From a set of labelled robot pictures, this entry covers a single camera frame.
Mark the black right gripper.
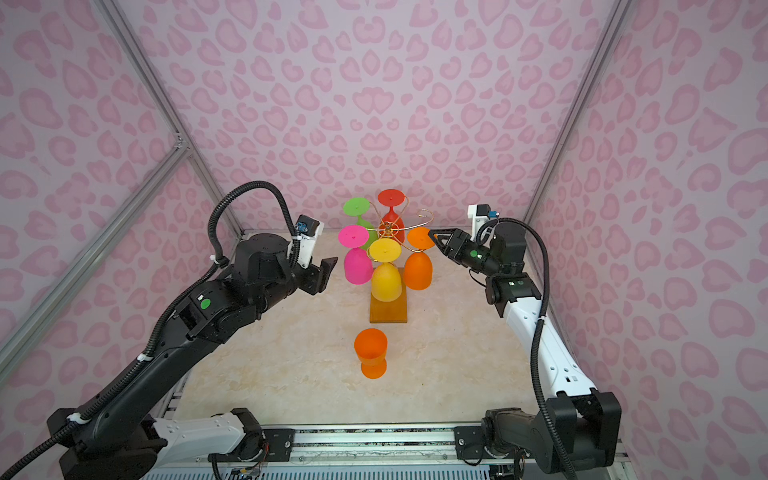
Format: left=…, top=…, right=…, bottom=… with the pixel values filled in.
left=429, top=230, right=504, bottom=278

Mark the orange front wine glass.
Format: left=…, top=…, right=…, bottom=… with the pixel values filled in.
left=404, top=227, right=435, bottom=291

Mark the orange wine glass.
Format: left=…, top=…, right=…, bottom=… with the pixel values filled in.
left=354, top=328, right=388, bottom=379
left=404, top=227, right=435, bottom=291

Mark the yellow wine glass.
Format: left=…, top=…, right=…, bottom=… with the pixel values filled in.
left=368, top=238, right=402, bottom=302

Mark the orange back wine glass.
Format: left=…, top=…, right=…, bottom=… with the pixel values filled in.
left=354, top=328, right=388, bottom=379

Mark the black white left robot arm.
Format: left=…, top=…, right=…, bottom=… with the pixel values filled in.
left=48, top=220, right=337, bottom=479

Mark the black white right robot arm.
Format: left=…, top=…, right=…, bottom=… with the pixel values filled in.
left=428, top=217, right=622, bottom=479

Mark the pink wine glass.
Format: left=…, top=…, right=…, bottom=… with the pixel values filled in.
left=338, top=225, right=373, bottom=285

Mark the red wine glass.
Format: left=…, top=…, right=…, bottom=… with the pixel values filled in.
left=378, top=189, right=406, bottom=244

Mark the green wine glass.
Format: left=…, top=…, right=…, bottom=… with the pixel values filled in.
left=343, top=197, right=378, bottom=250

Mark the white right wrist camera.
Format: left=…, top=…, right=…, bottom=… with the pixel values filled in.
left=467, top=204, right=499, bottom=242

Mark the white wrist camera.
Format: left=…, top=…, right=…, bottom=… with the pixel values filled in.
left=467, top=204, right=499, bottom=242
left=293, top=214, right=324, bottom=269

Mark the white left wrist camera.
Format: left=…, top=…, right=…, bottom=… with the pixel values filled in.
left=293, top=214, right=324, bottom=269

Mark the gold wire wine glass rack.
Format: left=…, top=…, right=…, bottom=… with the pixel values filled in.
left=368, top=193, right=434, bottom=324

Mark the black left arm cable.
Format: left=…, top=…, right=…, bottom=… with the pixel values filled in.
left=0, top=180, right=299, bottom=480

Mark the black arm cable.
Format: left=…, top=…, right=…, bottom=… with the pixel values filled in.
left=0, top=180, right=299, bottom=480
left=479, top=217, right=580, bottom=480

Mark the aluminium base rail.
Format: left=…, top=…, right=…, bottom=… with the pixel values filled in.
left=110, top=419, right=638, bottom=480

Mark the aluminium frame right post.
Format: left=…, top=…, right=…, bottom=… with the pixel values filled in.
left=523, top=0, right=636, bottom=223

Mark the aluminium frame post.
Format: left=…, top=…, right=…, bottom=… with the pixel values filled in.
left=93, top=1, right=225, bottom=203
left=523, top=0, right=636, bottom=223

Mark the aluminium frame left post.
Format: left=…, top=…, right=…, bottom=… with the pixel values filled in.
left=93, top=1, right=225, bottom=203

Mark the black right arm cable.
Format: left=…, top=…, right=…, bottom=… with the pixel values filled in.
left=479, top=217, right=580, bottom=480

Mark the aluminium frame left strut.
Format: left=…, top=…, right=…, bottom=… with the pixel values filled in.
left=1, top=144, right=188, bottom=384

